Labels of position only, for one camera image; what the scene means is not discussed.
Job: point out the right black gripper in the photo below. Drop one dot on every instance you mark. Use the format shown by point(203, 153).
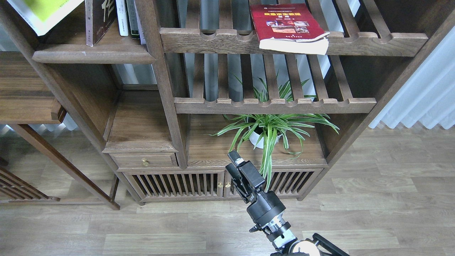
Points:
point(265, 208)

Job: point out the dark maroon book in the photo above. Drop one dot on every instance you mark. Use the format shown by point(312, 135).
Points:
point(99, 16)

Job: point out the yellow green book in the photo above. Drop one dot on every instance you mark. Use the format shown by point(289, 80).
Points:
point(43, 15)

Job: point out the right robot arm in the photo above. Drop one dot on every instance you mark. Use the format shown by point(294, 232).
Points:
point(286, 244)

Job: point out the white plant pot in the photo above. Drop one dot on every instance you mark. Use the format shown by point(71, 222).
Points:
point(263, 136)

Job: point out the green spider plant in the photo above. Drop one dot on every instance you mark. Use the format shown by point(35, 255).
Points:
point(292, 124)

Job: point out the dark wooden bookshelf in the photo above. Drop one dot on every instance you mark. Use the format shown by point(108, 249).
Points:
point(155, 101)

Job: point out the brass drawer knob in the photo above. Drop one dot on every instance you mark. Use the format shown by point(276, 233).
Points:
point(144, 162)

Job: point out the red book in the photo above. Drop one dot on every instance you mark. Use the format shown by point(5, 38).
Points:
point(289, 28)

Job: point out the thin white upright book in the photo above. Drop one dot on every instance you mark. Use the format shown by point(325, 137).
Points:
point(140, 29)

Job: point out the dark green upright book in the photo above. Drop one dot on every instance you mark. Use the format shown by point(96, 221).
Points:
point(133, 21)

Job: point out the white curtain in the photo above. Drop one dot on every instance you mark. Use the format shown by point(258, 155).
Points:
point(428, 97)

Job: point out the wooden side table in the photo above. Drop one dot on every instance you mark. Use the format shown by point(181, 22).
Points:
point(26, 100)

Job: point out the wooden slatted chair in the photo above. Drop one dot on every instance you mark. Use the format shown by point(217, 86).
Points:
point(18, 190)

